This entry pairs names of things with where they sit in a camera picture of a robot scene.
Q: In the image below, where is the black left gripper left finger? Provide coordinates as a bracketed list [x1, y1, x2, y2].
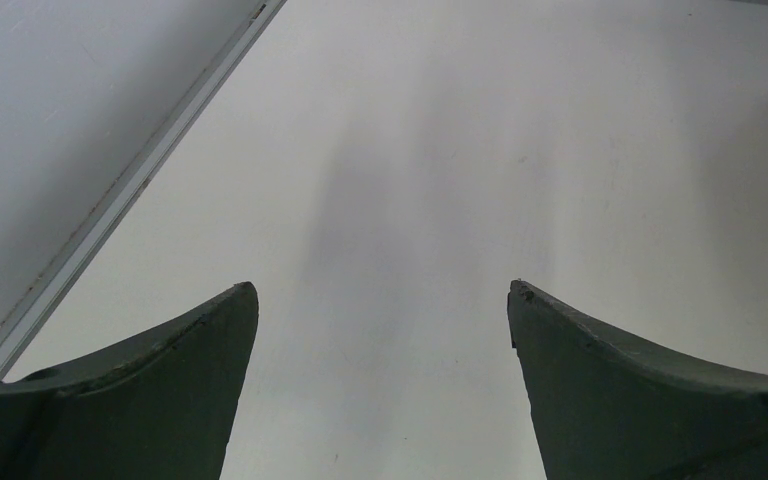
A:
[0, 282, 259, 479]

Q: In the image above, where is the aluminium frame profile left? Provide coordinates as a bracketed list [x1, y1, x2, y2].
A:
[0, 1, 281, 379]

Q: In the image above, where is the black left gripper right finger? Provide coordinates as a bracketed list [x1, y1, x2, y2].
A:
[507, 279, 768, 479]

